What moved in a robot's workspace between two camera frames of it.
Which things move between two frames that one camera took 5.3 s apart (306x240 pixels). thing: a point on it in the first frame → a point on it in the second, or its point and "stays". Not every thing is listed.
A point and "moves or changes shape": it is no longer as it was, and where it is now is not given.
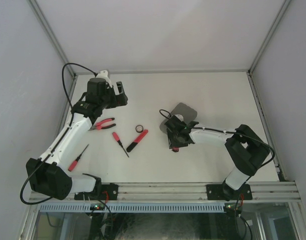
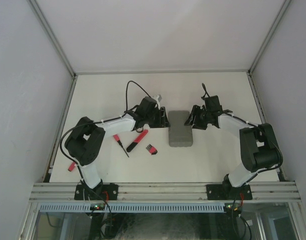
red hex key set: [175, 149] → [152, 150]
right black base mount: [215, 192] stays
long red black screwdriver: [74, 164] stays
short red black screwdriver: [117, 139] stays
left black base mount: [109, 192] stays
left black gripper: [119, 100] → [162, 122]
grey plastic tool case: [188, 114] moves or changes shape
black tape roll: [139, 128] stays
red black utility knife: [137, 140] stays
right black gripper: [172, 143] → [193, 119]
